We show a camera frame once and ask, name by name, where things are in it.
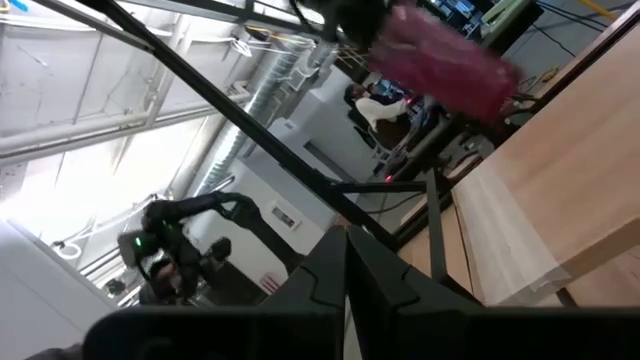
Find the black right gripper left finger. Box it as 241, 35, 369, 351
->
258, 224, 350, 309

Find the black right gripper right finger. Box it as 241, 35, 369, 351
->
347, 224, 484, 311

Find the wooden shelf with black frame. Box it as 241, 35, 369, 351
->
329, 4, 640, 307

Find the pink faceted tall cup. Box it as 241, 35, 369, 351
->
367, 0, 524, 124

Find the silver ventilation duct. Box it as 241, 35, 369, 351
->
197, 42, 321, 196

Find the black rig frame bar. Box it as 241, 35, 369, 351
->
74, 0, 401, 251

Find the person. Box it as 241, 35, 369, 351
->
343, 82, 416, 151

